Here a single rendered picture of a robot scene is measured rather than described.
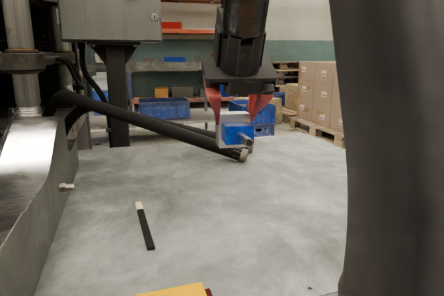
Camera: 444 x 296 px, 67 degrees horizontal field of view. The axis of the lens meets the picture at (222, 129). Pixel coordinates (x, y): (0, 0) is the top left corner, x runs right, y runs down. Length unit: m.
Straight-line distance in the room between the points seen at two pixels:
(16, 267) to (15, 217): 0.04
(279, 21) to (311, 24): 0.73
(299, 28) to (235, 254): 7.41
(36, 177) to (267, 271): 0.30
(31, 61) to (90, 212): 0.54
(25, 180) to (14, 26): 0.60
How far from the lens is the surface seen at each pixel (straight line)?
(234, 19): 0.44
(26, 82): 1.02
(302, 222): 0.51
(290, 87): 5.62
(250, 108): 0.54
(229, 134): 0.49
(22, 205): 0.40
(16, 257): 0.36
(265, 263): 0.42
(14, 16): 1.02
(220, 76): 0.46
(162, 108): 4.09
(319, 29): 7.96
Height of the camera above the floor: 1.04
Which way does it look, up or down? 13 degrees down
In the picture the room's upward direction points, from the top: straight up
